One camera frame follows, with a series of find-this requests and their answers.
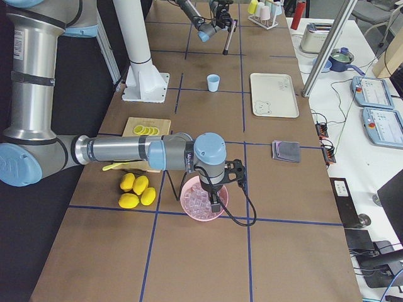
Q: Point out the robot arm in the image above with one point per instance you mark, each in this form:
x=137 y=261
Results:
x=33 y=151
x=207 y=28

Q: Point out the light blue cup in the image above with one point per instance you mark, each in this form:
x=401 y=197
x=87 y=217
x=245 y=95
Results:
x=213 y=81

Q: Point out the yellow knife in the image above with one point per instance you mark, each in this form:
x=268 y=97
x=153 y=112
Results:
x=111 y=166

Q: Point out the upper teach pendant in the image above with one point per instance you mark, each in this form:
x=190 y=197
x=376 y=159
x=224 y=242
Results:
x=371 y=92

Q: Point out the steel muddler black tip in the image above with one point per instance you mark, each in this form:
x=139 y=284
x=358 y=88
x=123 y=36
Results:
x=228 y=41

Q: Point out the cream tray with bear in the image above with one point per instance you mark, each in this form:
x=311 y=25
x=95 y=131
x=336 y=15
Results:
x=272 y=95

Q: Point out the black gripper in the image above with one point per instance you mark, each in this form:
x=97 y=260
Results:
x=210 y=187
x=224 y=22

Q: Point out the pink bowl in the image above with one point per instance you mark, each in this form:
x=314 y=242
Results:
x=187 y=185

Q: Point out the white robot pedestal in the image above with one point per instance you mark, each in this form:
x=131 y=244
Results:
x=144 y=83

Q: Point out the yellow cup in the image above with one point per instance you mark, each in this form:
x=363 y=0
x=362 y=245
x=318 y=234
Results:
x=252 y=7

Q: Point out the wooden cutting board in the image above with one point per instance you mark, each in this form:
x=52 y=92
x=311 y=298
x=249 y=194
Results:
x=164 y=128

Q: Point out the lemon slices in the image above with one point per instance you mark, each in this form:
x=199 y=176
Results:
x=145 y=130

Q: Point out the folded grey purple cloth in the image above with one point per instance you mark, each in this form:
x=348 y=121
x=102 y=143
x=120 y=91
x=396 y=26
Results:
x=286 y=151

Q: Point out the yellow lemon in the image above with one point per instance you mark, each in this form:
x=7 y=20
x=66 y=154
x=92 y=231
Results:
x=127 y=181
x=128 y=200
x=140 y=185
x=148 y=196

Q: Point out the clear ice cubes pile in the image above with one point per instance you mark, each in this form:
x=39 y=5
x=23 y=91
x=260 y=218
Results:
x=197 y=205

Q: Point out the teach pendant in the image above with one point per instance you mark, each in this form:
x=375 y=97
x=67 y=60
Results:
x=371 y=92
x=383 y=126

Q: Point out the blue pot with lid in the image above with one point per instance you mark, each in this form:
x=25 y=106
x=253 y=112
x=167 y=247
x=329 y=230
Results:
x=341 y=60

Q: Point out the lower teach pendant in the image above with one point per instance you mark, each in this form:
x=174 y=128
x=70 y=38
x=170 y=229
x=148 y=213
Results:
x=383 y=126

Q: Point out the red cylinder bottle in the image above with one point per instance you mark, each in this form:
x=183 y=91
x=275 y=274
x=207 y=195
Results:
x=299 y=10

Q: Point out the aluminium frame post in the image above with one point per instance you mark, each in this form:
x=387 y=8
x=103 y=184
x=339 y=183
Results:
x=329 y=44

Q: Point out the white cup rack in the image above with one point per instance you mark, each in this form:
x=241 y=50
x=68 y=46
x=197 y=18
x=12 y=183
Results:
x=276 y=10

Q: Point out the black monitor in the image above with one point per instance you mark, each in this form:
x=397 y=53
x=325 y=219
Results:
x=390 y=196

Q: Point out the pink cup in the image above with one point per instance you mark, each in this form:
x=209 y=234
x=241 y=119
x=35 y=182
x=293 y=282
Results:
x=265 y=13

